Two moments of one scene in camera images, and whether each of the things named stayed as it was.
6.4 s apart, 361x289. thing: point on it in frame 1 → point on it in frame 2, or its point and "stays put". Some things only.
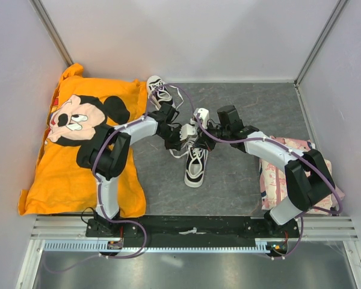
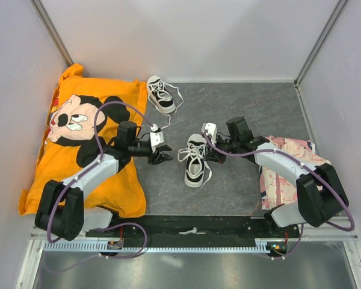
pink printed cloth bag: x=273 y=182 stays put
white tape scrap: x=193 y=231 stays put
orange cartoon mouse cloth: x=61 y=186 stays put
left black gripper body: x=171 y=136 → x=153 y=158
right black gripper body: x=209 y=142 → x=224 y=145
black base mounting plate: x=191 y=228 stays put
